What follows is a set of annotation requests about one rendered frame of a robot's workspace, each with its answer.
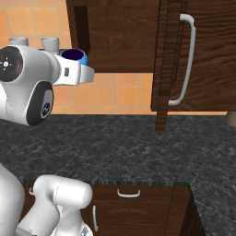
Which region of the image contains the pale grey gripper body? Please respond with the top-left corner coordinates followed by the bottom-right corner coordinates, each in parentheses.
top-left (78, 65), bottom-right (95, 86)

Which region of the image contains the dark wood wall cabinet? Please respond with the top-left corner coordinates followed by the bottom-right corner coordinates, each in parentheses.
top-left (65, 0), bottom-right (161, 74)

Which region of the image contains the dark wood open cabinet door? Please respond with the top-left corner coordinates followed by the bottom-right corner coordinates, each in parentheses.
top-left (150, 0), bottom-right (188, 133)

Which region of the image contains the blue bowl with dark inside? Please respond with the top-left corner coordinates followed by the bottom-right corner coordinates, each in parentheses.
top-left (60, 47), bottom-right (89, 67)

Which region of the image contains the short white drawer handle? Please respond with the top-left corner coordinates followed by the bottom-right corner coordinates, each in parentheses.
top-left (116, 188), bottom-right (142, 198)

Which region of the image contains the dark wood closed cabinet door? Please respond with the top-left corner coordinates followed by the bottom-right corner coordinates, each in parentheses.
top-left (171, 0), bottom-right (236, 112)

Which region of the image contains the dark wood base cabinet front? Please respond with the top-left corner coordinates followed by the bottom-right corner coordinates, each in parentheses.
top-left (80, 183), bottom-right (197, 236)

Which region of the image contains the long white cabinet door handle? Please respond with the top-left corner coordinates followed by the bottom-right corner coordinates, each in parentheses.
top-left (168, 13), bottom-right (197, 107)

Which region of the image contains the pale grey glass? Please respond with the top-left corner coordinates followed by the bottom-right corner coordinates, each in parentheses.
top-left (8, 36), bottom-right (30, 48)
top-left (40, 36), bottom-right (60, 55)

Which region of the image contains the white base cabinet door handle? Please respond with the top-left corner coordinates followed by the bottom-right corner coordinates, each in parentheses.
top-left (91, 205), bottom-right (100, 232)

